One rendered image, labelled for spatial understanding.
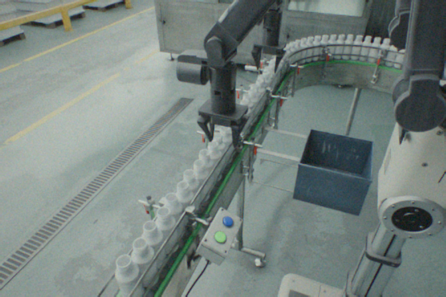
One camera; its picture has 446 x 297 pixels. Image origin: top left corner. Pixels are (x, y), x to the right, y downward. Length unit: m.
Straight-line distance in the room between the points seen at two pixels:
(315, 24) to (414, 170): 3.50
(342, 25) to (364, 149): 2.66
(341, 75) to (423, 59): 1.96
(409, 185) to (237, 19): 0.59
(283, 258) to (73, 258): 1.40
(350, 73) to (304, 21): 1.83
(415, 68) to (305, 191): 1.04
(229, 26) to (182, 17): 4.20
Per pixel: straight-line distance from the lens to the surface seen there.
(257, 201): 2.60
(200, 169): 1.09
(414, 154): 0.87
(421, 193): 0.96
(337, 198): 1.56
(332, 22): 4.23
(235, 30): 0.63
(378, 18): 6.16
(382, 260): 1.22
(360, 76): 2.58
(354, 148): 1.75
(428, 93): 0.61
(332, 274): 2.29
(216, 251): 0.93
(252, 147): 1.32
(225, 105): 0.70
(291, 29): 4.33
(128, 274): 0.88
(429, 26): 0.61
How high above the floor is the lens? 1.85
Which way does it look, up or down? 36 degrees down
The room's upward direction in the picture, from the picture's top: straight up
